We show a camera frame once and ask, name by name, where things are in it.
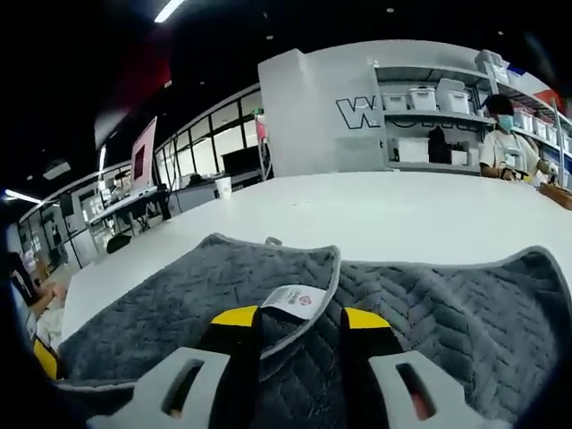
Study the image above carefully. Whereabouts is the grey towel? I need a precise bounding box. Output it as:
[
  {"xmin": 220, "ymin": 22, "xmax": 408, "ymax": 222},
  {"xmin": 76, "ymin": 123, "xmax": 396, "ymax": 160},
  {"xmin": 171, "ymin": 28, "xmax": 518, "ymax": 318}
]
[{"xmin": 55, "ymin": 231, "xmax": 572, "ymax": 429}]

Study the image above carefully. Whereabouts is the black floor cushion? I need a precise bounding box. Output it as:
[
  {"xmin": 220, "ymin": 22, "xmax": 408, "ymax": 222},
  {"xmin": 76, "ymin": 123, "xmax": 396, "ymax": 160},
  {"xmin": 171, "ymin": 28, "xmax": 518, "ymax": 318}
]
[{"xmin": 105, "ymin": 234, "xmax": 134, "ymax": 255}]

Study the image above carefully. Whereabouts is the white desk with black legs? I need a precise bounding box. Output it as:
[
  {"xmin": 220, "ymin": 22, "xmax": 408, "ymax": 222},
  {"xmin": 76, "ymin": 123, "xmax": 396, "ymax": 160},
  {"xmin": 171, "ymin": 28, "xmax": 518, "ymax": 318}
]
[{"xmin": 87, "ymin": 186, "xmax": 173, "ymax": 251}]

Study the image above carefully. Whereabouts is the grey low counter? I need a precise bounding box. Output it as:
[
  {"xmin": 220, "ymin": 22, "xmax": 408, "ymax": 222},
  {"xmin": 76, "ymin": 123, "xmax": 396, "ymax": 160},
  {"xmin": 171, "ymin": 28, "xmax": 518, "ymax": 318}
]
[{"xmin": 176, "ymin": 178, "xmax": 224, "ymax": 211}]

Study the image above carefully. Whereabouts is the pink screen monitor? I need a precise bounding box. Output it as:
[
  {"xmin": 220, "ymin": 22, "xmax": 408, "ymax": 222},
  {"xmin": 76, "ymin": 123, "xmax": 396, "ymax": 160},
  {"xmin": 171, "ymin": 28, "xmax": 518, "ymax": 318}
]
[{"xmin": 130, "ymin": 115, "xmax": 159, "ymax": 189}]

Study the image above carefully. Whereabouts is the wooden tray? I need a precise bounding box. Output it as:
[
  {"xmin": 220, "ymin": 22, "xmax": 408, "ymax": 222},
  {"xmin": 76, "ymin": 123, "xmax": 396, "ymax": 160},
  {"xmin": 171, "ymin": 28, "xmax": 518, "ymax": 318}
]
[{"xmin": 538, "ymin": 181, "xmax": 572, "ymax": 209}]

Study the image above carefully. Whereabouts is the black bag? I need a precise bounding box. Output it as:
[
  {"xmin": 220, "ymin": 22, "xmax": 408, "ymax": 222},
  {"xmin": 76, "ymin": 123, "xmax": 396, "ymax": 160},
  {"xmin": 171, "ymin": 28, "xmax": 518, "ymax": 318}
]
[{"xmin": 427, "ymin": 125, "xmax": 450, "ymax": 164}]

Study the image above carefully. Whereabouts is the metal shelving rack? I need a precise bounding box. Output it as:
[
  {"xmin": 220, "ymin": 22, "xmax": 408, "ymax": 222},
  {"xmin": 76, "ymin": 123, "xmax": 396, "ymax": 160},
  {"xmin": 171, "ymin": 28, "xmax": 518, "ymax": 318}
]
[{"xmin": 373, "ymin": 62, "xmax": 572, "ymax": 189}]

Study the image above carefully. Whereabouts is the row of white storage boxes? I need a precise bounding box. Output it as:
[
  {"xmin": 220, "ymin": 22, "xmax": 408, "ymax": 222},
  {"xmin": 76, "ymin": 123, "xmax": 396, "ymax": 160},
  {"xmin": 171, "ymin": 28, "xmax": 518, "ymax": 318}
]
[{"xmin": 382, "ymin": 51, "xmax": 572, "ymax": 148}]

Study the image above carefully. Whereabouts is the long ceiling light strip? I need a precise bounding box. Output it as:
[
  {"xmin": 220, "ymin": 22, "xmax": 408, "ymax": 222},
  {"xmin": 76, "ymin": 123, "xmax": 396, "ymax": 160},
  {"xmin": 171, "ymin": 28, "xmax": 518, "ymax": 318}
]
[{"xmin": 154, "ymin": 0, "xmax": 187, "ymax": 24}]

